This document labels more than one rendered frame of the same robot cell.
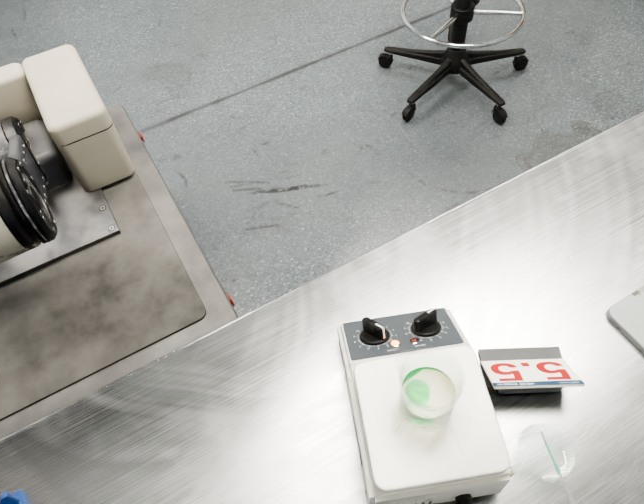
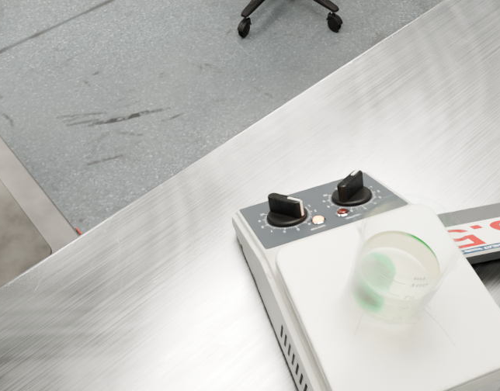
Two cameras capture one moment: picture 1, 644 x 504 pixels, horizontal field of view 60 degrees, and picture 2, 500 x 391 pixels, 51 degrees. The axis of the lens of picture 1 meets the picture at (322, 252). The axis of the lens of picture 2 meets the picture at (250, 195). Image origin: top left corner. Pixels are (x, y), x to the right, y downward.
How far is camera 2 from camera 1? 21 cm
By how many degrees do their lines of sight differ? 9
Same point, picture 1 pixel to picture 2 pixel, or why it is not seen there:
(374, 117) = (209, 36)
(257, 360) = (128, 278)
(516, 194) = (411, 43)
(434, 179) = (280, 91)
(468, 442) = (460, 329)
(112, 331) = not seen: outside the picture
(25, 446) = not seen: outside the picture
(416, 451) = (391, 355)
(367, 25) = not seen: outside the picture
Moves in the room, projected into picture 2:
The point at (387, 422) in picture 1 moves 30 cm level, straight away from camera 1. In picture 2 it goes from (340, 322) to (298, 17)
